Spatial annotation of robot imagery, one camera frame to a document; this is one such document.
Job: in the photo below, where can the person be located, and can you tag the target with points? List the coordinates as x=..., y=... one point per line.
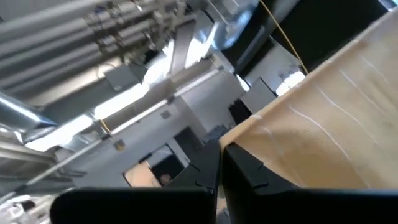
x=164, y=179

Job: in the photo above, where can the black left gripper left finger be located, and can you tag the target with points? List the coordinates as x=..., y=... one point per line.
x=140, y=205

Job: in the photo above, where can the long ceiling light strip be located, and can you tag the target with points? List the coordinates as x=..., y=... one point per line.
x=192, y=84

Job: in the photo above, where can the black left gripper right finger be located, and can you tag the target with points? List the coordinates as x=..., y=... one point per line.
x=280, y=205

